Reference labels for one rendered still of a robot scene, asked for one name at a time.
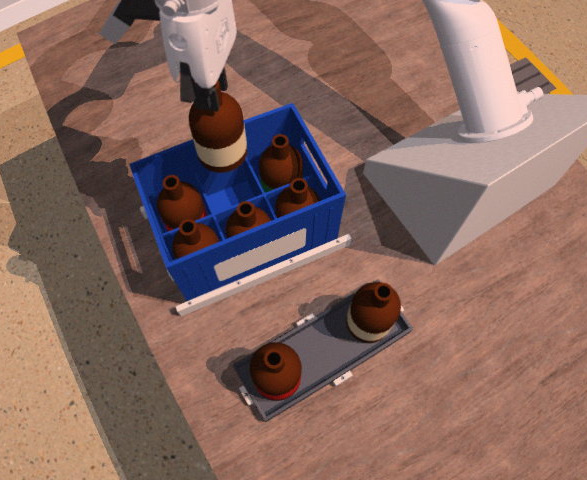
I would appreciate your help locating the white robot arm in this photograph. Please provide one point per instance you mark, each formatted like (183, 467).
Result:
(471, 43)

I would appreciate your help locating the blue crate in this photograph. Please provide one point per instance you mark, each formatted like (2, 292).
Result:
(261, 247)

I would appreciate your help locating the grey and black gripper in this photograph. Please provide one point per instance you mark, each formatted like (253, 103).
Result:
(210, 34)

